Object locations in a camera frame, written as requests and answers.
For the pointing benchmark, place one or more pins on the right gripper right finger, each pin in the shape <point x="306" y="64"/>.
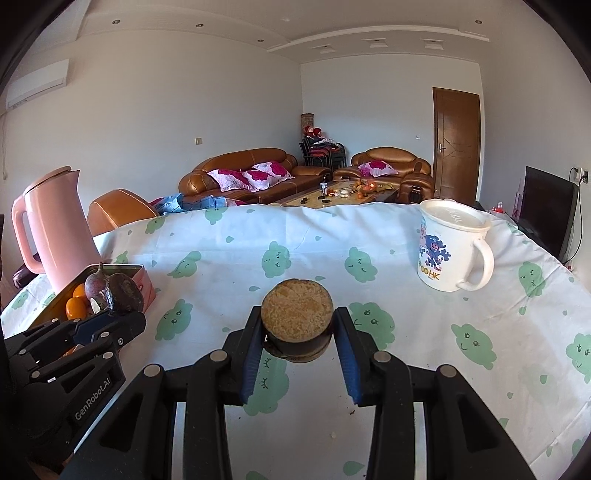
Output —
<point x="464" y="440"/>

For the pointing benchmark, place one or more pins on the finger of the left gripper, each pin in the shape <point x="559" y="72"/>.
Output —
<point x="53" y="339"/>
<point x="109" y="334"/>

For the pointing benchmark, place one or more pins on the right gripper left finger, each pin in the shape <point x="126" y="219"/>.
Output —
<point x="134" y="438"/>

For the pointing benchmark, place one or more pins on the small orange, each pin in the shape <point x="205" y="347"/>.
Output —
<point x="79" y="292"/>

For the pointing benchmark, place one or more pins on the dark brown passion fruit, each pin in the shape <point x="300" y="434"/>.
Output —
<point x="122" y="294"/>

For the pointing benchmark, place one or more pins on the sugarcane piece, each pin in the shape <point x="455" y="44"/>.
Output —
<point x="98" y="303"/>
<point x="297" y="319"/>

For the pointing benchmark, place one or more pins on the large orange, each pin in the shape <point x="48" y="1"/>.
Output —
<point x="76" y="309"/>

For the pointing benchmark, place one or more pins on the purple passion fruit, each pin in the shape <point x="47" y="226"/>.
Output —
<point x="95" y="284"/>

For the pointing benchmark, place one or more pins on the pink electric kettle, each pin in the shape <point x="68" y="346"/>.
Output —
<point x="51" y="229"/>

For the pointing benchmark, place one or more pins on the white cloud-print tablecloth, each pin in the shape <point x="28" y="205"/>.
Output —
<point x="522" y="342"/>

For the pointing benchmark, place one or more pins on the blue plaid blanket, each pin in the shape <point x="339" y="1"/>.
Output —
<point x="179" y="204"/>

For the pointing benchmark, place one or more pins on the long brown leather sofa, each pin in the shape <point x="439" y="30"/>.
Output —
<point x="198" y="184"/>

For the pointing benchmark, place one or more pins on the pink floral cushion left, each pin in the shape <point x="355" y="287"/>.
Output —
<point x="230" y="180"/>

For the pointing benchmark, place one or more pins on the pink floral cushion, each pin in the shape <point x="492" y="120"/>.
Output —
<point x="230" y="180"/>
<point x="265" y="175"/>

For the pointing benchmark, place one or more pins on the white mug with lid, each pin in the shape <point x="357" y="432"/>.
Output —
<point x="453" y="252"/>

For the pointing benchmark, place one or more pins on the pink floral cushion right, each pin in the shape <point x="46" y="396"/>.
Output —
<point x="265" y="175"/>

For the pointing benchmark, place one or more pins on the black flat television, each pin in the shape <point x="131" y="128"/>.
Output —
<point x="548" y="210"/>

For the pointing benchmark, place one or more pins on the brown leather armchair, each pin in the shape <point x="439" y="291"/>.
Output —
<point x="410" y="175"/>

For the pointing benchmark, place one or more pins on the fruit pile on coffee table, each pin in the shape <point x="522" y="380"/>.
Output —
<point x="364" y="190"/>

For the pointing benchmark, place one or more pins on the wooden coffee table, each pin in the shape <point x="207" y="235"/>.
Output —
<point x="339" y="193"/>

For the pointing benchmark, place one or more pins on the stacked dark chairs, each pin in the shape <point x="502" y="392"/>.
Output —
<point x="323" y="152"/>

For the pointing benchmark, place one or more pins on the pink cushion on armchair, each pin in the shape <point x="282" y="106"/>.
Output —
<point x="377" y="168"/>

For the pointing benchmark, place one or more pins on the brown wooden door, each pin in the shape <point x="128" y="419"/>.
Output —
<point x="457" y="148"/>

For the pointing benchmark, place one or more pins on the white wall air conditioner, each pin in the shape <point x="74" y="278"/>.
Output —
<point x="37" y="83"/>

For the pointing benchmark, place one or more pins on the wall power socket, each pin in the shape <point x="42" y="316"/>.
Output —
<point x="582" y="175"/>

